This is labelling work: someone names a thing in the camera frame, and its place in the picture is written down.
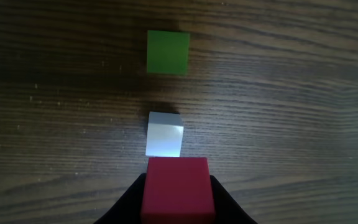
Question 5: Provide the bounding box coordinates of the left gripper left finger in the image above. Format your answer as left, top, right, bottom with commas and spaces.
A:
93, 173, 147, 224

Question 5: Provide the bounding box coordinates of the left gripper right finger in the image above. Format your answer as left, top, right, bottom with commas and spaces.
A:
209, 175, 259, 224

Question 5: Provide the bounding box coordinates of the white cube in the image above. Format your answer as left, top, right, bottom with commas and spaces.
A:
145, 111, 185, 158

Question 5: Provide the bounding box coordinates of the red cube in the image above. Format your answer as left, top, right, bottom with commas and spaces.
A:
140, 157, 216, 224

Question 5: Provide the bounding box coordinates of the green cube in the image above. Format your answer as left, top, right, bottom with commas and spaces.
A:
146, 30, 191, 75

